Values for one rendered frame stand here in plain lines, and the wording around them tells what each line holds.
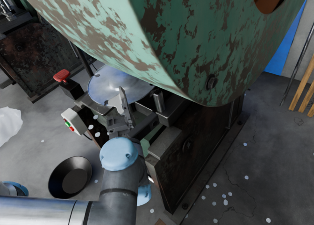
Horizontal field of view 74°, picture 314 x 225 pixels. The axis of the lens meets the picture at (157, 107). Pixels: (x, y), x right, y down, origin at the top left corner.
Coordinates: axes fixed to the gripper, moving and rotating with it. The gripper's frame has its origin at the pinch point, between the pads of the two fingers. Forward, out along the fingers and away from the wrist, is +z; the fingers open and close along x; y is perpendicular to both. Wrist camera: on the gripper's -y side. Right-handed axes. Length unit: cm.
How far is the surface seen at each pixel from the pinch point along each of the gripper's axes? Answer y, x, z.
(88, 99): 14.4, 0.1, 6.5
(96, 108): 11.6, 0.1, 0.7
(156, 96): -10.2, -0.9, -2.8
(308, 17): -125, 27, 60
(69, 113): 30.0, 15.3, 18.9
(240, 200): -42, 78, -21
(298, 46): -126, 48, 59
